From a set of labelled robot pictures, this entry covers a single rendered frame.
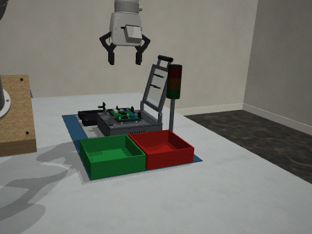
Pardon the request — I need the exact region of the red open bin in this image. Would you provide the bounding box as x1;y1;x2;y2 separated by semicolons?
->
128;129;194;170

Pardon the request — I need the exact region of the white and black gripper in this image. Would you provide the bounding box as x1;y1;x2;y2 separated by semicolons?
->
99;11;150;65

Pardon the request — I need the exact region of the green circuit board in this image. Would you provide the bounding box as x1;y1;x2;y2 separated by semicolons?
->
110;109;139;120

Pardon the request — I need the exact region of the green open-top bin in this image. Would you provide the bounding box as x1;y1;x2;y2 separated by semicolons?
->
79;134;146;179

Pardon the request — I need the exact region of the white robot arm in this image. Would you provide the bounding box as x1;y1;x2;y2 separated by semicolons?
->
0;0;143;119

